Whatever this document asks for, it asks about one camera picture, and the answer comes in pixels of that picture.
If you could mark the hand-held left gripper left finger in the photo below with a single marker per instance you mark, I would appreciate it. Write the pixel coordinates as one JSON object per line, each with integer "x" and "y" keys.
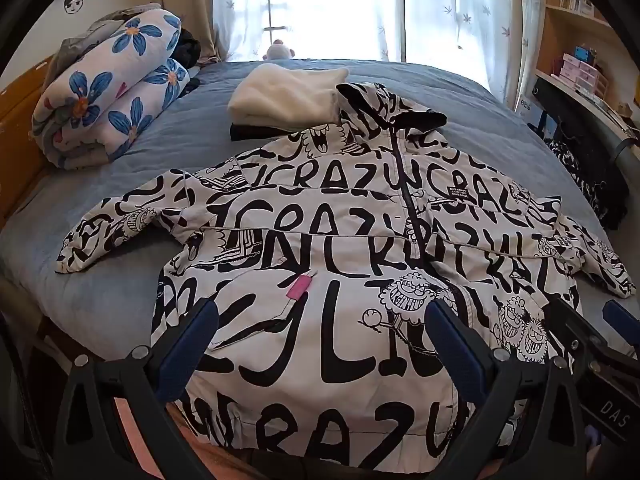
{"x": 199, "y": 331}

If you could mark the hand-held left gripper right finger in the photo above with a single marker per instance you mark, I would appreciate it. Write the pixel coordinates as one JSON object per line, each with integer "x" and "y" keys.
{"x": 456, "y": 346}

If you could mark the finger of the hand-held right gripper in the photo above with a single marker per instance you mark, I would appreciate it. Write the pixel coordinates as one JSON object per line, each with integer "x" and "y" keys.
{"x": 622, "y": 316}
{"x": 570, "y": 320}

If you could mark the black and white printed jacket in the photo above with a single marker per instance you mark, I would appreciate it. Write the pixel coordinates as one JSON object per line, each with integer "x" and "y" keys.
{"x": 320, "y": 240}

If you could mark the black patterned cloth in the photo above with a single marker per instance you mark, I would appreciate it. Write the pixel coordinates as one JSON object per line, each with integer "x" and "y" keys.
{"x": 580, "y": 180}

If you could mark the folded black garment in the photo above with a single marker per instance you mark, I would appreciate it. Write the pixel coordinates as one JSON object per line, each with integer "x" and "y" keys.
{"x": 250, "y": 132}

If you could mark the curved desk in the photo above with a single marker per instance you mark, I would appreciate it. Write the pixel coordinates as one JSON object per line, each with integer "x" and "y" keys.
{"x": 595, "y": 112}

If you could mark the bed with blue sheet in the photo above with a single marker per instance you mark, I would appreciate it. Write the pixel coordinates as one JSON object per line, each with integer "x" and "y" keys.
{"x": 165, "y": 125}

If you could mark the white labelled box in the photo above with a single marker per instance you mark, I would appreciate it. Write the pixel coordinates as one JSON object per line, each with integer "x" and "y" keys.
{"x": 526, "y": 107}

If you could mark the stack of pink boxes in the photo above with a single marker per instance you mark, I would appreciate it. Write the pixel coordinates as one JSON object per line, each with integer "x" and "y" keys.
{"x": 577, "y": 71}

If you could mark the folded cream fleece garment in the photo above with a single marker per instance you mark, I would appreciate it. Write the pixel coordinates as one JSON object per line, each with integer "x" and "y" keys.
{"x": 287, "y": 97}

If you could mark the folded blue floral quilt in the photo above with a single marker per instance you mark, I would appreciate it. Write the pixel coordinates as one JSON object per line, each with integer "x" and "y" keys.
{"x": 107, "y": 92}

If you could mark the wooden bed headboard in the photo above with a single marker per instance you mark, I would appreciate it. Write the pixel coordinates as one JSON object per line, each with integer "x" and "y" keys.
{"x": 20, "y": 125}

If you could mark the black bundled cloth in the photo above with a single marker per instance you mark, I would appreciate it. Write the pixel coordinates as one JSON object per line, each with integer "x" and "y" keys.
{"x": 189, "y": 50}

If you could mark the pink plush toy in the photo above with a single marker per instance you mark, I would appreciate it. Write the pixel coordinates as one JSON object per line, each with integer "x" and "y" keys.
{"x": 279, "y": 51}

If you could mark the wooden bookshelf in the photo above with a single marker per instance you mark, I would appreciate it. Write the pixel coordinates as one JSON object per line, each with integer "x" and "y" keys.
{"x": 567, "y": 15}

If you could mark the grey cloth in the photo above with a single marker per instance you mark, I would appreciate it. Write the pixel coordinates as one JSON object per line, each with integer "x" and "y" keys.
{"x": 82, "y": 40}

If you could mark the beige curtain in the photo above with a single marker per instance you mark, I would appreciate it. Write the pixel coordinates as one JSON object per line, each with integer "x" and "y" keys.
{"x": 192, "y": 0}

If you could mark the white sheer curtain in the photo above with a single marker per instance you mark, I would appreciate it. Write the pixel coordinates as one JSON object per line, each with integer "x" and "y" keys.
{"x": 330, "y": 5}

